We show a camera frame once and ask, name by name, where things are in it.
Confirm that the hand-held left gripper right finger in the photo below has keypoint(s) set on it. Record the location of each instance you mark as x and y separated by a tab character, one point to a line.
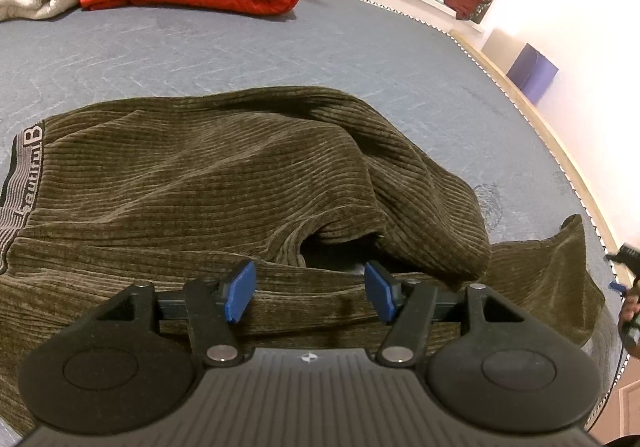
378	291

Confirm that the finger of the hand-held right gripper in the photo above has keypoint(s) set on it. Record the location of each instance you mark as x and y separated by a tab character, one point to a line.
624	256

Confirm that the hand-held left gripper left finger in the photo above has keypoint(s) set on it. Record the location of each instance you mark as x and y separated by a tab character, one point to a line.
239	291

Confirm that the purple box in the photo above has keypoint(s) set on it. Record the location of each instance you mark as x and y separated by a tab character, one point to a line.
532	72

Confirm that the grey quilted bed mattress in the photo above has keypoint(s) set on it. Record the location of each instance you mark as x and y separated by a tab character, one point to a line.
300	57

